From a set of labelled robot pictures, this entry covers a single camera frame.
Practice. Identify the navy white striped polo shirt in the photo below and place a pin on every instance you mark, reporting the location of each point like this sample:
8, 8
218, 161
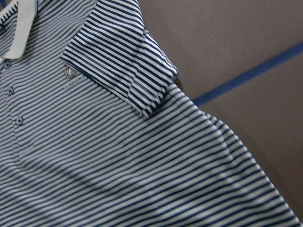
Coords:
95, 133

